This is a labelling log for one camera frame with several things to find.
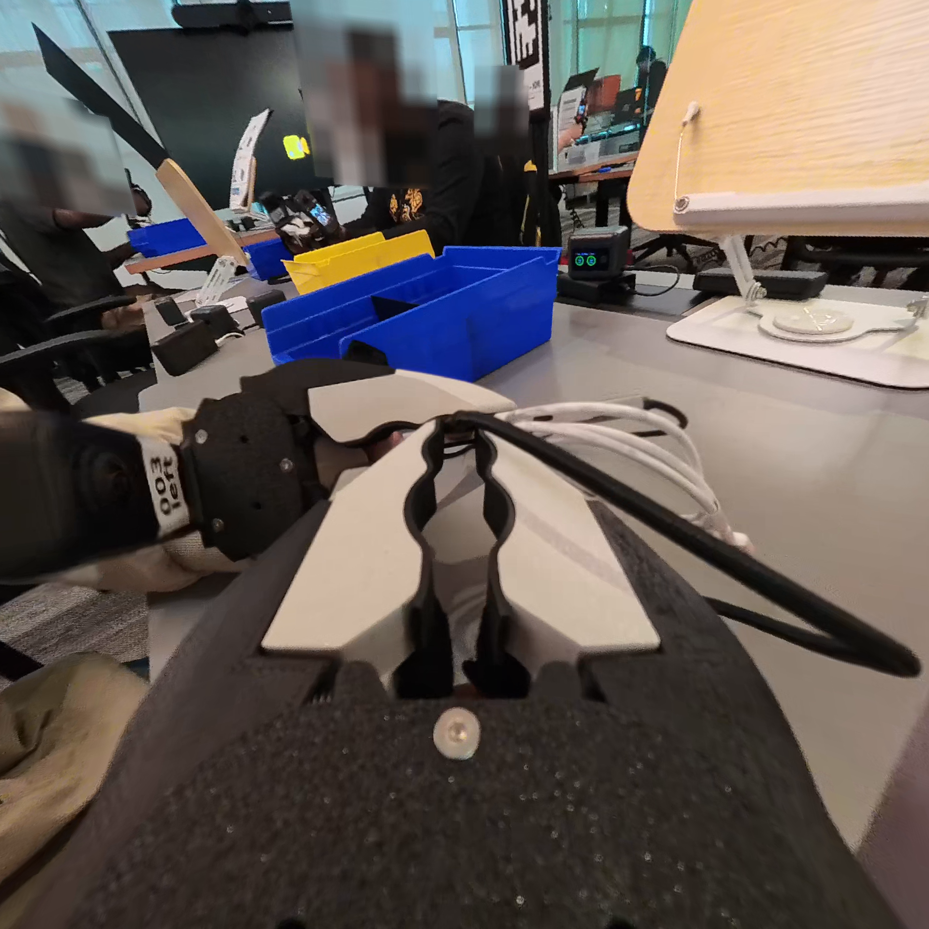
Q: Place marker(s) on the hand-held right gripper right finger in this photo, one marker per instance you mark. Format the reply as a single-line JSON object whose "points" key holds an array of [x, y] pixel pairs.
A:
{"points": [[573, 573]]}

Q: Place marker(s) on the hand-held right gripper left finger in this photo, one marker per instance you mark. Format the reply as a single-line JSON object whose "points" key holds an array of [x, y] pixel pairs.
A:
{"points": [[348, 566]]}

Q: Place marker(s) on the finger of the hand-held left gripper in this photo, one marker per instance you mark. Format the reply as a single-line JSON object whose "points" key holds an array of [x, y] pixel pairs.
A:
{"points": [[347, 480], [406, 399]]}

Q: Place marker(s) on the black power adapter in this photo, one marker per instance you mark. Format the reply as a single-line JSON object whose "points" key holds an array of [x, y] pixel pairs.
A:
{"points": [[214, 319], [265, 305], [181, 348]]}

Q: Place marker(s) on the yellow plastic storage bin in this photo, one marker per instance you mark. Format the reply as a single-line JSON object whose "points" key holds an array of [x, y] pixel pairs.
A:
{"points": [[341, 265]]}

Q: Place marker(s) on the black office chair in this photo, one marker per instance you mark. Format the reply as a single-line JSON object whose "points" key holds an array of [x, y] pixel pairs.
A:
{"points": [[72, 348]]}

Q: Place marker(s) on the small black display device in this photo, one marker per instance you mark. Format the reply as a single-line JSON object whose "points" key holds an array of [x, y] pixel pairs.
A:
{"points": [[599, 258]]}

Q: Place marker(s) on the black monitor screen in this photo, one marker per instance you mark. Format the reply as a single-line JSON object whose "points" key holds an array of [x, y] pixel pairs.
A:
{"points": [[218, 109]]}

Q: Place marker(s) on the black power brick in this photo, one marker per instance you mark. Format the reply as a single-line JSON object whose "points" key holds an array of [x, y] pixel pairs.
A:
{"points": [[769, 283]]}

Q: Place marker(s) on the framed marker sign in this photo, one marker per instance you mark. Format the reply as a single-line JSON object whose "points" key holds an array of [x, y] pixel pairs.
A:
{"points": [[524, 43]]}

